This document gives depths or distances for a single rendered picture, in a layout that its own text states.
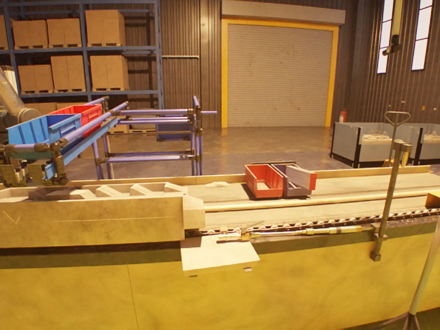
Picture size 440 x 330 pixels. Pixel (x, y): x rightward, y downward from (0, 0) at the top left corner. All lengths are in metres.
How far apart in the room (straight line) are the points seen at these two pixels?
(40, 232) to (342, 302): 1.57
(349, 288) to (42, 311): 1.58
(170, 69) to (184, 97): 1.34
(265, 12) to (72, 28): 7.56
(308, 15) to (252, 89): 3.98
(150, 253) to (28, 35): 10.88
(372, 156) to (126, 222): 5.27
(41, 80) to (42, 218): 10.17
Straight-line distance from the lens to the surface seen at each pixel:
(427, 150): 6.84
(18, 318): 1.62
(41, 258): 1.31
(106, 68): 10.32
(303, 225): 1.31
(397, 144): 1.31
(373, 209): 1.75
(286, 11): 12.19
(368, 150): 5.70
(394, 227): 1.54
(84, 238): 1.18
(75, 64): 10.72
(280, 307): 1.48
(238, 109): 11.52
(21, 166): 1.10
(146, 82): 11.49
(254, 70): 11.71
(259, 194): 1.61
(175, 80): 11.36
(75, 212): 1.16
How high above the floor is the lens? 1.41
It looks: 16 degrees down
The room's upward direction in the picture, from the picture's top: straight up
